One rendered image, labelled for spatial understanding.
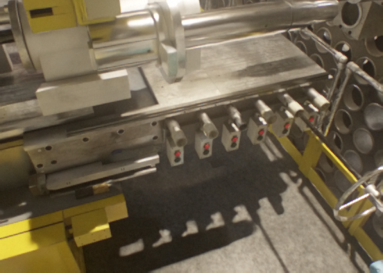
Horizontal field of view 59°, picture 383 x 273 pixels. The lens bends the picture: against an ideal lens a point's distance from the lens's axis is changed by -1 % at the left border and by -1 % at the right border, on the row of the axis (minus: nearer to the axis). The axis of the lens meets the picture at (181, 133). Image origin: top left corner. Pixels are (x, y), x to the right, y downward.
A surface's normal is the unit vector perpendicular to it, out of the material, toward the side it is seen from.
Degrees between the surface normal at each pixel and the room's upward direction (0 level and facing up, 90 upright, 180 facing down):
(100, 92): 90
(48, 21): 90
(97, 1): 90
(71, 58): 68
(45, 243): 0
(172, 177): 0
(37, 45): 82
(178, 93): 0
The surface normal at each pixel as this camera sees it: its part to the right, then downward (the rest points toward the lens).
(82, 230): 0.00, -0.73
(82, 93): 0.33, 0.65
